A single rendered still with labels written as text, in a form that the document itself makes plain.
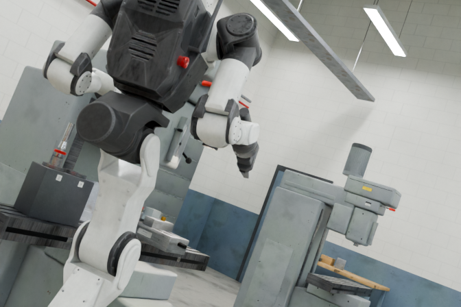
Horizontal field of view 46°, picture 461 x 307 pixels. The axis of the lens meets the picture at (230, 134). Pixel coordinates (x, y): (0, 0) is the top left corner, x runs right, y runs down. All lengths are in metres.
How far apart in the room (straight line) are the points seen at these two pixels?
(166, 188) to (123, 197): 6.39
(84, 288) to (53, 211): 0.51
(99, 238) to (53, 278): 0.87
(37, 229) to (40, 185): 0.16
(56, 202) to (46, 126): 0.65
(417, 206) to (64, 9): 5.75
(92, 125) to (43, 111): 1.32
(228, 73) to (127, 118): 0.30
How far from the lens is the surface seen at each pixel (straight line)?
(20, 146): 2.81
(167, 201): 8.13
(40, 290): 2.59
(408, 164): 8.85
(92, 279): 1.72
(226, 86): 1.49
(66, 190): 2.14
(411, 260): 8.59
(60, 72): 1.67
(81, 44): 1.67
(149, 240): 2.48
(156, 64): 1.49
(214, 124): 1.47
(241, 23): 1.56
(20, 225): 2.01
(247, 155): 1.83
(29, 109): 2.85
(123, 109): 1.49
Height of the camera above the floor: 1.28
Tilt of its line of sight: 6 degrees up
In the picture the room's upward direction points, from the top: 21 degrees clockwise
